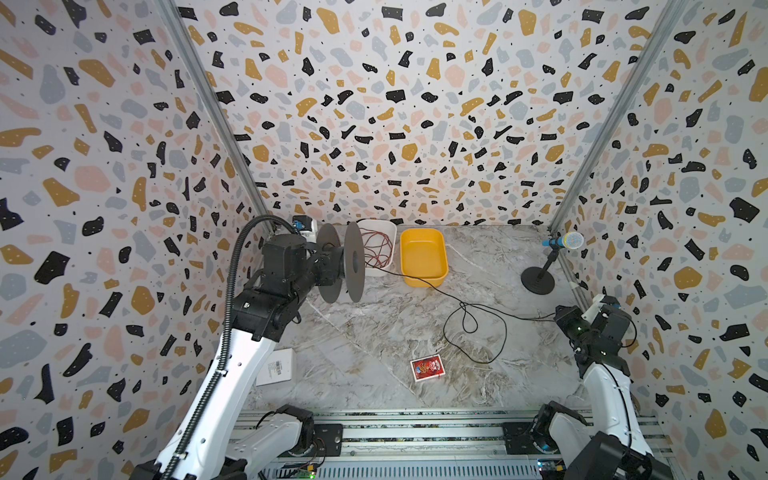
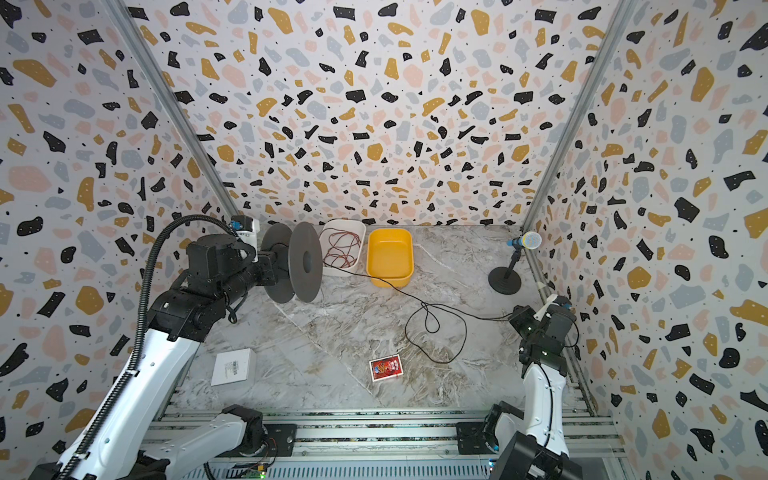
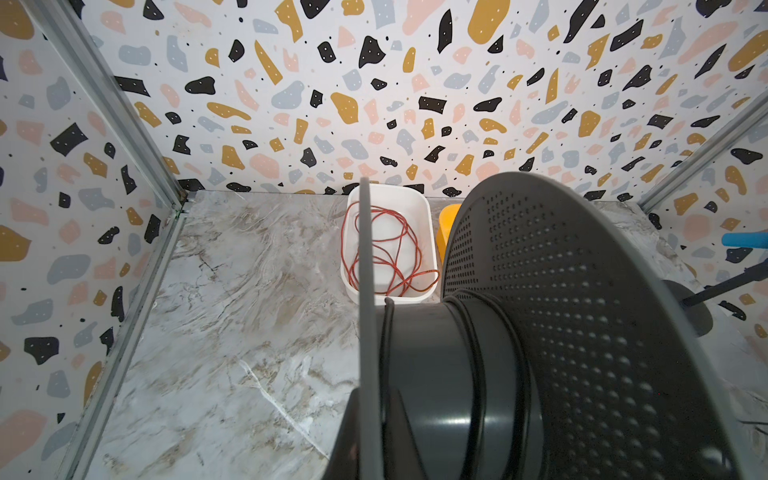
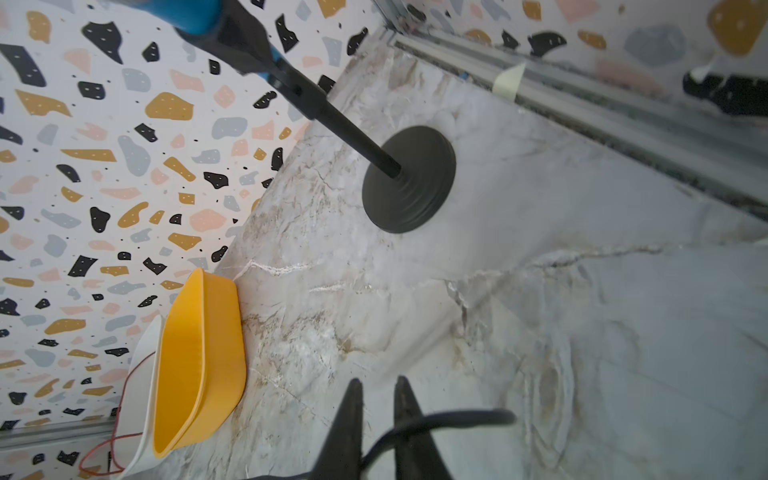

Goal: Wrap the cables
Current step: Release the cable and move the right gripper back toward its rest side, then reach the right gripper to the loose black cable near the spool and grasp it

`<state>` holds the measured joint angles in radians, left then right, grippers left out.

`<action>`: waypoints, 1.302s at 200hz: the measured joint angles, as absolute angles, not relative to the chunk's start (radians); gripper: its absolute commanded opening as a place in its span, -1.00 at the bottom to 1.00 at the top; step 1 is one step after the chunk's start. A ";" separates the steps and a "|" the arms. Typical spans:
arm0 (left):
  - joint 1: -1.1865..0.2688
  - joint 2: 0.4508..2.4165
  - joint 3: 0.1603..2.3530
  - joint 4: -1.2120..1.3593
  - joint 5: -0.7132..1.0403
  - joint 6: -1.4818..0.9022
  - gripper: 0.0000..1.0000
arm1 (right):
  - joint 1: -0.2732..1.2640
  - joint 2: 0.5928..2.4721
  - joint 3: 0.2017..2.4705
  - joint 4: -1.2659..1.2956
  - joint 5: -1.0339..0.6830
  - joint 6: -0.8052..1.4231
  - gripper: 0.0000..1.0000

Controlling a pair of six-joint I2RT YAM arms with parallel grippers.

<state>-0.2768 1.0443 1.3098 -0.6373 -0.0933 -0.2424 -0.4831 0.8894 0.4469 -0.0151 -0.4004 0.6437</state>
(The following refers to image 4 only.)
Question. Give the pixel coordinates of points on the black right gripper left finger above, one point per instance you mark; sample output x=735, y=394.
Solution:
x=341, y=456

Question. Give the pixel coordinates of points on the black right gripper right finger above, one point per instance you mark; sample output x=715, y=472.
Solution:
x=416, y=455

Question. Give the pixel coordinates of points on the yellow plastic bin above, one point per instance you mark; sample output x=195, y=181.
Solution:
x=201, y=369

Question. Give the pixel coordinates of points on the white plastic bin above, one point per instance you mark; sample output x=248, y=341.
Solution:
x=132, y=447

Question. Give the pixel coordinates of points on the black microphone stand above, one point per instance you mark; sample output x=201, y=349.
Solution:
x=409, y=176

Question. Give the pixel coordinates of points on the blue toy microphone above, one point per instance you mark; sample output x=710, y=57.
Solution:
x=168, y=15

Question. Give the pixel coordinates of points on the aluminium corner rail right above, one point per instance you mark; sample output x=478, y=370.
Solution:
x=54, y=434

